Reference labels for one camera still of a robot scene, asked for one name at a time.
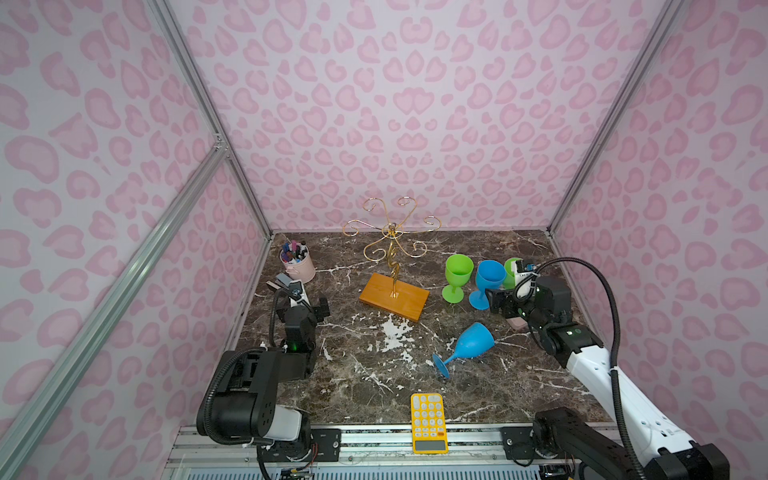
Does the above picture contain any green wine glass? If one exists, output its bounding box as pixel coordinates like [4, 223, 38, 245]
[441, 254, 474, 304]
[502, 257, 522, 290]

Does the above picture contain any blue wine glass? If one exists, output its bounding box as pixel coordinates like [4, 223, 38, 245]
[469, 260, 506, 310]
[432, 322, 495, 379]

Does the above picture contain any gold wire glass rack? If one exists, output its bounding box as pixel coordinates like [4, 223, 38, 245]
[342, 196, 443, 281]

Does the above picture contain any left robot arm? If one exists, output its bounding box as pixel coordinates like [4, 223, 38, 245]
[196, 297, 330, 454]

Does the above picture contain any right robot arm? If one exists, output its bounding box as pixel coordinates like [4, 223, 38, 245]
[485, 277, 730, 479]

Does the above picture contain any orange wooden rack base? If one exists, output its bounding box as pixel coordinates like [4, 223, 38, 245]
[359, 273, 429, 322]

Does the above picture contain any pink case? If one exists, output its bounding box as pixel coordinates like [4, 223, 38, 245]
[507, 317, 528, 332]

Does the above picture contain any cream and blue stapler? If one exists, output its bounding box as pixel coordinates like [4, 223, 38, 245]
[267, 273, 294, 295]

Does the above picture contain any pink metal pen bucket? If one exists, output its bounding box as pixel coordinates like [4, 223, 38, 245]
[279, 240, 316, 283]

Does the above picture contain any yellow calculator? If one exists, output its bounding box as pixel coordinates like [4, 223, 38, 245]
[410, 393, 449, 455]

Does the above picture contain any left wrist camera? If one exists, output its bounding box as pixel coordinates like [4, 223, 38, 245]
[286, 280, 311, 308]

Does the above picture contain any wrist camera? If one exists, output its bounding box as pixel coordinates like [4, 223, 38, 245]
[286, 280, 311, 308]
[513, 259, 538, 301]

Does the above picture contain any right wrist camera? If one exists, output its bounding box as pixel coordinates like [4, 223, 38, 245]
[513, 259, 538, 301]

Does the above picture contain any aluminium front rail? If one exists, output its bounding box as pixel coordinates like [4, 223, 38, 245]
[158, 422, 685, 480]

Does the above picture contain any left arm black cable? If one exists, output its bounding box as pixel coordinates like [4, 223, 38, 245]
[200, 287, 313, 445]

